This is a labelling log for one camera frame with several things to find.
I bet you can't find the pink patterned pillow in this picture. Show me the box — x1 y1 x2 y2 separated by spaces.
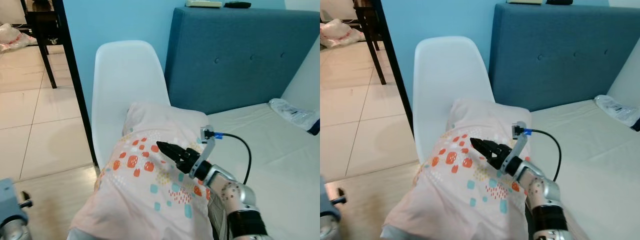
382 98 556 240
67 101 236 240

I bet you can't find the white plastic shell chair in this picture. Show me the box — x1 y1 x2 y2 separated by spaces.
91 40 173 171
413 36 496 163

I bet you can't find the white pillow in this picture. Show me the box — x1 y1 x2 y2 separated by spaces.
607 37 640 108
281 37 321 113

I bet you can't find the white bed mattress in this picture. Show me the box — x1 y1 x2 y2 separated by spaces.
200 102 321 240
527 100 640 240

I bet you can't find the clear plastic bag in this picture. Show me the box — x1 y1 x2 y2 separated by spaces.
594 95 640 127
269 98 320 132

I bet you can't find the blue upholstered headboard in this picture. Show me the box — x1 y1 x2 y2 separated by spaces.
488 3 640 112
164 6 321 116

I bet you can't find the pink plastic bag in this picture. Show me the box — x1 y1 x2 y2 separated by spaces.
320 18 366 49
0 22 38 53

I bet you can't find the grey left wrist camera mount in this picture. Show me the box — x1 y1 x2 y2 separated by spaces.
320 175 341 221
0 177 33 226

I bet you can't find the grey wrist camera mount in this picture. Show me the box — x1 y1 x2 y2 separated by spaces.
320 175 341 221
496 121 527 177
0 177 33 226
192 125 217 173

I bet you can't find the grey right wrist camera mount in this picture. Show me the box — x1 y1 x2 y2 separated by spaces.
192 125 217 173
496 121 527 177

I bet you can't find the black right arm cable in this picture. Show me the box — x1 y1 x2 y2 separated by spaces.
212 131 252 186
522 128 562 182

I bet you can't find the black door frame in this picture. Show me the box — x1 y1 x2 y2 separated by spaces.
372 0 415 136
51 0 99 168

